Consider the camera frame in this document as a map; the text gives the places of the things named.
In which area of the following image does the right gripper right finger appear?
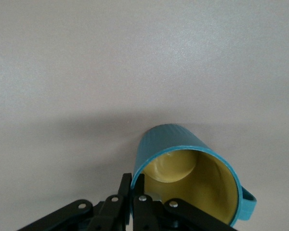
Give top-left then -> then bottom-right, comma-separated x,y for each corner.
132,173 -> 239,231

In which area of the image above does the teal cup yellow inside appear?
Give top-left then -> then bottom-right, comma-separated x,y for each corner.
131,123 -> 258,228

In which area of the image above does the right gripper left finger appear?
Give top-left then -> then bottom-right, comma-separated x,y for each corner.
16,172 -> 133,231

